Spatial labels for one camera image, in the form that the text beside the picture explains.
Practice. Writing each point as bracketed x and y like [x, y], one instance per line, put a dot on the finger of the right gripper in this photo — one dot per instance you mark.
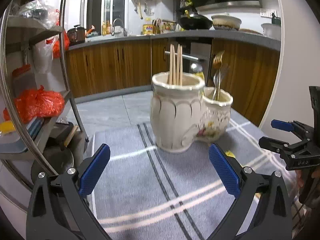
[282, 125]

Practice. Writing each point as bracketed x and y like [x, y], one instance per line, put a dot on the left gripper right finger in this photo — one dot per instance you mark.
[272, 218]

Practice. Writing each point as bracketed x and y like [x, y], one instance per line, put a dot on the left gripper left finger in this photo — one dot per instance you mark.
[57, 207]

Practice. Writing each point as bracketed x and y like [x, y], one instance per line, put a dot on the gold fork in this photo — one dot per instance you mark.
[217, 63]

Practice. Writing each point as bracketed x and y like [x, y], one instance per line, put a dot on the yellow plastic tulip spoon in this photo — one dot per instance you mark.
[230, 154]

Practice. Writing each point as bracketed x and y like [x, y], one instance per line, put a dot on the wooden kitchen cabinets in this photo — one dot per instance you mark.
[94, 69]

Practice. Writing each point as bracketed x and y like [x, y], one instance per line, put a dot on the kitchen faucet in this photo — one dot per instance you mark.
[118, 27]

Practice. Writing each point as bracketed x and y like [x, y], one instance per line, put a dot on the right hand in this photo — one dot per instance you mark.
[308, 186]

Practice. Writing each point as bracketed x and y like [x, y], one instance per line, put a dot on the metal storage shelf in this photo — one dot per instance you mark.
[33, 54]

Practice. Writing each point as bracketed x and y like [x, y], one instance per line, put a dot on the grey striped table cloth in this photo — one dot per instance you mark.
[147, 193]

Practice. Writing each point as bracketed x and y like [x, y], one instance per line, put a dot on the yellow plastic utensil in holder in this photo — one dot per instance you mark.
[201, 76]

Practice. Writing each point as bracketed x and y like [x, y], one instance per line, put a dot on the red plastic bag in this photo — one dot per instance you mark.
[39, 103]

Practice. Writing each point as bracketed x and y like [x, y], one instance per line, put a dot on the white ceramic utensil holder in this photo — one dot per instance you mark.
[181, 115]

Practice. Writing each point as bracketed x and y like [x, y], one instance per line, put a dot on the silver ladle spoon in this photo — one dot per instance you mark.
[196, 68]

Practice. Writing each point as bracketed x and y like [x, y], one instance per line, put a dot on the built-in oven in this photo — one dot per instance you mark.
[192, 55]

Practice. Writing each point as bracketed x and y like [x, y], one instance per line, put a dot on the white ceramic pot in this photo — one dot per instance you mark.
[226, 22]

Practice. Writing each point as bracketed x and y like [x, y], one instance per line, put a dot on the wooden chopstick in holder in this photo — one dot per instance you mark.
[170, 65]
[179, 67]
[174, 66]

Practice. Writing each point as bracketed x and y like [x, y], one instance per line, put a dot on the black wok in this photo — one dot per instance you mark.
[195, 22]

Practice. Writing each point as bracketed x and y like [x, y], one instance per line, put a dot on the yellow food container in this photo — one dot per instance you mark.
[147, 29]

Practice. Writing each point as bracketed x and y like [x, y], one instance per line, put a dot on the dark pressure cooker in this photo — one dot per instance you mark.
[76, 35]

